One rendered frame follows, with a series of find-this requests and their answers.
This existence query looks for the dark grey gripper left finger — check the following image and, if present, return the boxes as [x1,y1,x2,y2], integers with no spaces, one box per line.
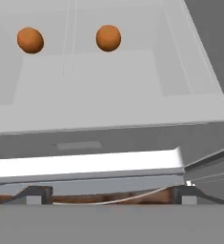
[8,185,54,206]

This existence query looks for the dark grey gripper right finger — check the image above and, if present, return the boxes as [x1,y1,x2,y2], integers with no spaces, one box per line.
[172,185,224,206]

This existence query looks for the grey fridge door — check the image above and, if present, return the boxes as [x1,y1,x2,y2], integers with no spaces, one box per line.
[183,144,224,204]

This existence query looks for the orange tangerine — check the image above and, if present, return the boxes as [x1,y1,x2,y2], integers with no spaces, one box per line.
[16,27,45,54]
[95,24,122,52]

